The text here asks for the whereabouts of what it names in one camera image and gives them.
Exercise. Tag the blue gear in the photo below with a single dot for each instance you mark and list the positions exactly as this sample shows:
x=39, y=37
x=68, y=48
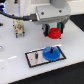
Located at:
x=51, y=53

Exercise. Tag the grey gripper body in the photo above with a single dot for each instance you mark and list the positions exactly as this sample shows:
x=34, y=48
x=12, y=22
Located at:
x=49, y=14

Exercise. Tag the red gear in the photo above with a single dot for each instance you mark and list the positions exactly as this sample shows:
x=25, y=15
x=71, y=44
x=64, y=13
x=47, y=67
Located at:
x=54, y=33

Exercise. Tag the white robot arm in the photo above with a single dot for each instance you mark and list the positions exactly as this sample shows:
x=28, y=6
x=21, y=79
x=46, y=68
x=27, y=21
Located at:
x=29, y=7

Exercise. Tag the green-tipped gripper finger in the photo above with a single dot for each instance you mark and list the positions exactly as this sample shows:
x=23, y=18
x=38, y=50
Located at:
x=60, y=26
x=46, y=30

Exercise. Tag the white work board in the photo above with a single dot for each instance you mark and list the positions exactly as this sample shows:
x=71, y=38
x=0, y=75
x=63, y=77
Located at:
x=13, y=62

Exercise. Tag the beige connector block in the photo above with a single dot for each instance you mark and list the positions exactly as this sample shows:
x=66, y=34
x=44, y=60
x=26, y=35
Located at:
x=18, y=27

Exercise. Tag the black peg base plate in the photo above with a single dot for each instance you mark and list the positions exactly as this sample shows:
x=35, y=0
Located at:
x=40, y=60

